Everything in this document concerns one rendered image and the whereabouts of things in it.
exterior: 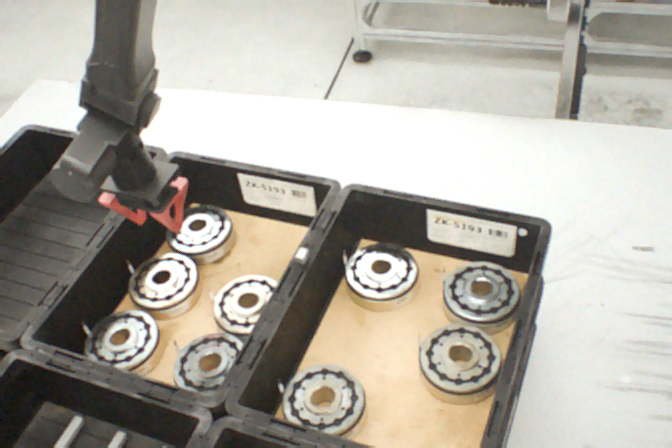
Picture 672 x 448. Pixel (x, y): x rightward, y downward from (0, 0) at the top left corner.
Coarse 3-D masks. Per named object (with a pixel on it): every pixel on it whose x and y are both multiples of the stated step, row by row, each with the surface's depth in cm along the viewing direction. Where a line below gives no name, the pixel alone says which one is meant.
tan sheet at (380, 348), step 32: (416, 256) 110; (352, 320) 103; (384, 320) 103; (416, 320) 102; (448, 320) 101; (320, 352) 100; (352, 352) 99; (384, 352) 99; (416, 352) 98; (384, 384) 95; (416, 384) 95; (384, 416) 92; (416, 416) 92; (448, 416) 91; (480, 416) 91
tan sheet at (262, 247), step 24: (240, 216) 120; (240, 240) 116; (264, 240) 116; (288, 240) 115; (216, 264) 113; (240, 264) 113; (264, 264) 112; (216, 288) 110; (192, 312) 107; (168, 336) 105; (192, 336) 104; (168, 360) 102
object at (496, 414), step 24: (360, 192) 107; (384, 192) 106; (408, 192) 105; (336, 216) 104; (480, 216) 101; (504, 216) 100; (528, 216) 100; (312, 264) 98; (288, 288) 95; (528, 288) 91; (528, 312) 89; (264, 336) 90; (504, 360) 84; (240, 384) 86; (504, 384) 82; (240, 408) 84; (504, 408) 80; (288, 432) 81; (312, 432) 80
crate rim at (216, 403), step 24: (240, 168) 113; (264, 168) 113; (336, 192) 107; (120, 216) 108; (312, 240) 101; (288, 264) 98; (72, 288) 100; (48, 312) 97; (264, 312) 93; (24, 336) 94; (72, 360) 91; (240, 360) 88; (144, 384) 87; (168, 384) 87; (216, 408) 85
